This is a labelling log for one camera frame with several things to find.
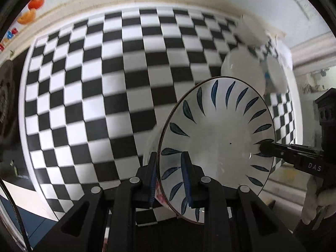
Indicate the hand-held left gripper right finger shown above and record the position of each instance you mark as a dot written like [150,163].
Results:
[187,178]

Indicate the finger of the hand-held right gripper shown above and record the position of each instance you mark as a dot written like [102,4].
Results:
[273,149]

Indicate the black white checkered cloth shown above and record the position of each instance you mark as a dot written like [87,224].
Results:
[105,84]

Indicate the white plate blue leaf pattern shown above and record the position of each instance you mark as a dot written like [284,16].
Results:
[223,136]

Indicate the colourful letter wall sticker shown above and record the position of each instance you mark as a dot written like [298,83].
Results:
[9,38]

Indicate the person's right hand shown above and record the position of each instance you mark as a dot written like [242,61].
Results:
[315,199]

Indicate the gold ingot wall sticker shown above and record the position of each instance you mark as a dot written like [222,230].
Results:
[26,17]

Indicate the blue base cabinet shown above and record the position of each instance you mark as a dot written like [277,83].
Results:
[34,223]

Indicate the persimmon wall sticker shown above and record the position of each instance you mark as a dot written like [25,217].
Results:
[36,2]

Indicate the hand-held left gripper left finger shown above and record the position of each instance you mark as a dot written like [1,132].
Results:
[151,178]

